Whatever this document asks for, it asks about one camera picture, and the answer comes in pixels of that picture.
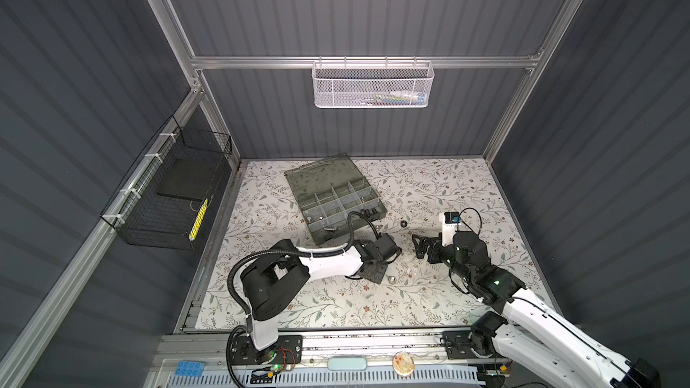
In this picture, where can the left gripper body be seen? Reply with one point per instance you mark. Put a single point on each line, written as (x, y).
(377, 268)

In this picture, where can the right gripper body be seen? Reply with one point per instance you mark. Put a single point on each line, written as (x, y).
(435, 251)

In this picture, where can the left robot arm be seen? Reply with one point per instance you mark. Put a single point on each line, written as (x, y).
(265, 283)

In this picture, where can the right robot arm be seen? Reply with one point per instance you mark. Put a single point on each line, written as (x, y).
(523, 328)

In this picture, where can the floral table mat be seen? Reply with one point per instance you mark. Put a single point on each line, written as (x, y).
(415, 190)

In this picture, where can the grey compartment organizer box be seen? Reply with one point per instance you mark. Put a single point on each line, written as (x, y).
(326, 191)

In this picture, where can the round tape roll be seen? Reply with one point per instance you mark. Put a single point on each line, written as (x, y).
(403, 364)

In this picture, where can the blue block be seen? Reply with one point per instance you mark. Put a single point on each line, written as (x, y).
(189, 369)

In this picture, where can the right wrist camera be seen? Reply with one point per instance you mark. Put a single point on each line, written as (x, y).
(450, 224)

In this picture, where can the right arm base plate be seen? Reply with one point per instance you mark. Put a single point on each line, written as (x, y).
(468, 345)

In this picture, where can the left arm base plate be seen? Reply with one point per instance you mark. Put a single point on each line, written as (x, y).
(240, 351)

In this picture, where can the white wire mesh basket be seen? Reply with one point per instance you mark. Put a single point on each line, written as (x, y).
(372, 85)

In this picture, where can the black wire basket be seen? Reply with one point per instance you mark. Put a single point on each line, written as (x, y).
(157, 205)

